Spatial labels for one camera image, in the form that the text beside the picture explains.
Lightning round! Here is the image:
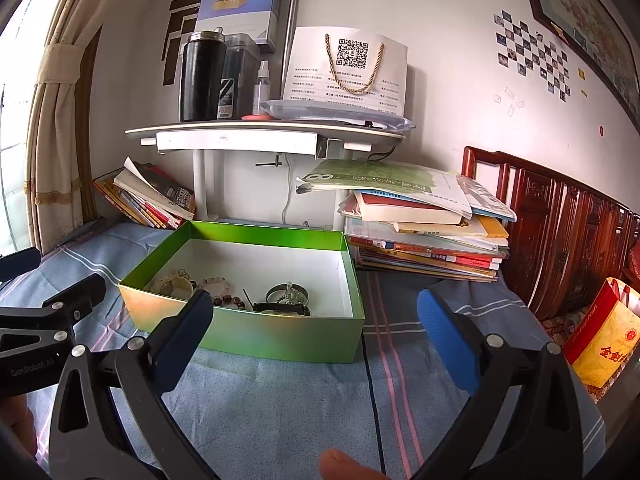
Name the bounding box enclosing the cream bead bracelet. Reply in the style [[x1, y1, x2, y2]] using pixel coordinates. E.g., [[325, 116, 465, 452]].
[[147, 269, 198, 304]]

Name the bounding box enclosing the beige curtain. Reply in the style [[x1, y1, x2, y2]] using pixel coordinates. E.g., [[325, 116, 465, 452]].
[[25, 0, 128, 256]]

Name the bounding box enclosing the red and white bead bracelet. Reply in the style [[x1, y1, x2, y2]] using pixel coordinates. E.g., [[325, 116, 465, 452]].
[[212, 292, 252, 311]]

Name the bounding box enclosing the white adjustable desk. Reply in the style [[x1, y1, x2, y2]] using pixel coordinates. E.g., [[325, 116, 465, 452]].
[[125, 119, 407, 223]]

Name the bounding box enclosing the thin black cable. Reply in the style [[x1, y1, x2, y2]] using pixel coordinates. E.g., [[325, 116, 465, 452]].
[[362, 332, 387, 477]]

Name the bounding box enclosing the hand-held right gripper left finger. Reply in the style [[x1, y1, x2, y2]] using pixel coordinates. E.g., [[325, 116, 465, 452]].
[[47, 287, 216, 480]]

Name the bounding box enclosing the framed picture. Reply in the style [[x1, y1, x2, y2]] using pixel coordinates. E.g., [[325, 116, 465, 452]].
[[515, 0, 640, 136]]

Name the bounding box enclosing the person's right hand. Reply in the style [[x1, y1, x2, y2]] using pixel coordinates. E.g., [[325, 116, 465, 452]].
[[320, 447, 396, 480]]

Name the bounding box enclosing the clear plastic pouch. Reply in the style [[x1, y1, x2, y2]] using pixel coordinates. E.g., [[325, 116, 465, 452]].
[[259, 99, 417, 132]]

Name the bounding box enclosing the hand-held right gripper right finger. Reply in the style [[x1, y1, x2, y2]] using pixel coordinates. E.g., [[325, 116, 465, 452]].
[[410, 287, 606, 480]]

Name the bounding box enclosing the silver bangle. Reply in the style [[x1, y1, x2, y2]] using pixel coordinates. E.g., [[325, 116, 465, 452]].
[[265, 282, 312, 315]]

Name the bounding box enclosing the black thermos bottle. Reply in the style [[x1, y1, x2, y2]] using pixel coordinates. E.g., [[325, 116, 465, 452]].
[[179, 27, 229, 123]]

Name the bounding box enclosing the small spray bottle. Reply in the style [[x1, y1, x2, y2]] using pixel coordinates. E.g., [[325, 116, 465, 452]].
[[251, 60, 272, 116]]

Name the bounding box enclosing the red and yellow gift bag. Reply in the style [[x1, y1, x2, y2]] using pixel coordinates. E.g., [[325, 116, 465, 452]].
[[564, 277, 640, 389]]

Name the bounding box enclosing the blue striped bed sheet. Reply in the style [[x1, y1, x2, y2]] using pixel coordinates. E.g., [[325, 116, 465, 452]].
[[0, 220, 608, 480]]

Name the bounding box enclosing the carved wooden headboard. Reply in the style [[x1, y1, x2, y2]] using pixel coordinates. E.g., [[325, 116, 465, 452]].
[[460, 146, 640, 322]]

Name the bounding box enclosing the shiny green cardboard box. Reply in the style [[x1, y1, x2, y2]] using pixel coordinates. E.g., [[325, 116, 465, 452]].
[[118, 220, 366, 365]]

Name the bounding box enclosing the black wall sticker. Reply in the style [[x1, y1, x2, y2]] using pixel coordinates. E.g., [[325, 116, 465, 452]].
[[162, 0, 204, 87]]

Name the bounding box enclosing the pile of books and magazines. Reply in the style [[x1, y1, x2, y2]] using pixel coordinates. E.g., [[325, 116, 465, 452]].
[[295, 159, 518, 283]]

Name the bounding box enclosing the window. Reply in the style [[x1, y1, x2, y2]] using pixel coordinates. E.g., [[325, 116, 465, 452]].
[[0, 0, 68, 257]]

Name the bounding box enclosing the stack of books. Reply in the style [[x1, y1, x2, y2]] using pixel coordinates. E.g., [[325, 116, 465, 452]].
[[92, 156, 197, 231]]

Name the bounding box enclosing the gold charm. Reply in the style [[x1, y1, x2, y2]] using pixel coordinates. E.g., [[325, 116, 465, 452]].
[[279, 281, 307, 307]]

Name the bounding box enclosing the pink bead bracelet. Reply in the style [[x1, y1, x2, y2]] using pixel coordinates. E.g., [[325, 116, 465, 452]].
[[192, 275, 236, 295]]

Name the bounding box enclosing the white paper bag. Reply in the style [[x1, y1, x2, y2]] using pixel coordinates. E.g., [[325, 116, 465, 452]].
[[281, 26, 409, 117]]

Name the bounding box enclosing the dark clear container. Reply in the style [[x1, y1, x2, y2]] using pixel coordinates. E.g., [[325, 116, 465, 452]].
[[220, 33, 261, 121]]

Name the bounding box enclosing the white pole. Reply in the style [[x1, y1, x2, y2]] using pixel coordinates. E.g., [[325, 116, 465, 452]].
[[283, 0, 307, 77]]

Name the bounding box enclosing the wall photo collage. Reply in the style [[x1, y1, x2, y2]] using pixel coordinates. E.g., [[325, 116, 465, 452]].
[[492, 9, 574, 104]]

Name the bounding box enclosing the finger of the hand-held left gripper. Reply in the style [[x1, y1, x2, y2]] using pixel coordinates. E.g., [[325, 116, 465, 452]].
[[0, 273, 107, 357], [0, 247, 42, 282]]

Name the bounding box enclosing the black hair clip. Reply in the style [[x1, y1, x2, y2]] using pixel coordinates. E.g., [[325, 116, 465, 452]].
[[243, 287, 311, 317]]

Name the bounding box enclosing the person's left hand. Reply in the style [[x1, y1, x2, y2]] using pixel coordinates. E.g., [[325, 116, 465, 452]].
[[0, 395, 37, 461]]

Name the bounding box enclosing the building model kit box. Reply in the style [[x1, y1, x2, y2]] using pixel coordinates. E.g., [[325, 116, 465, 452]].
[[194, 0, 286, 54]]

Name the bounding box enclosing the white cable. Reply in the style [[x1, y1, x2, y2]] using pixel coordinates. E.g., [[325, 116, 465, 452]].
[[281, 157, 297, 224]]

